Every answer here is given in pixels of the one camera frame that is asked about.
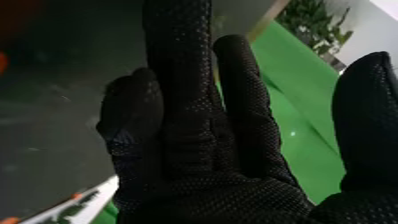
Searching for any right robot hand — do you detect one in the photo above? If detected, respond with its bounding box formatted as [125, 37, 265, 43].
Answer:
[97, 0, 398, 224]

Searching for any white sheet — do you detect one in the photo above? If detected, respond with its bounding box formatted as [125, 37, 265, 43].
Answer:
[22, 174, 121, 224]

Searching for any green sprig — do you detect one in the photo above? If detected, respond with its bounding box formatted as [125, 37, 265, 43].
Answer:
[42, 204, 86, 224]
[77, 190, 104, 205]

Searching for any dark mat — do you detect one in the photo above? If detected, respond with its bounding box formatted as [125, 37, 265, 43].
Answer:
[0, 0, 278, 218]

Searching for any green potted plant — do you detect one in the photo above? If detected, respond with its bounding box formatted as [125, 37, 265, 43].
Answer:
[276, 0, 356, 58]

